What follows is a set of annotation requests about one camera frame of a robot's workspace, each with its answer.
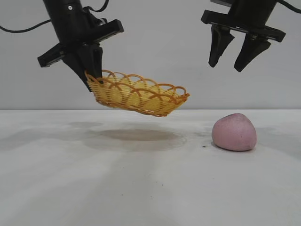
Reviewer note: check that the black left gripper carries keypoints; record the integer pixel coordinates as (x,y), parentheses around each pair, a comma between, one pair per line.
(70,26)

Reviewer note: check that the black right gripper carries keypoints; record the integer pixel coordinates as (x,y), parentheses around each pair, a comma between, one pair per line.
(251,14)

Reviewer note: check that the yellow woven wicker basket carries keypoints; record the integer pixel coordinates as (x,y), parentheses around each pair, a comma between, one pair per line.
(131,99)

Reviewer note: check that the pink round bun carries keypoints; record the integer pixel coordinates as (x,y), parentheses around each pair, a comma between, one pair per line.
(232,133)

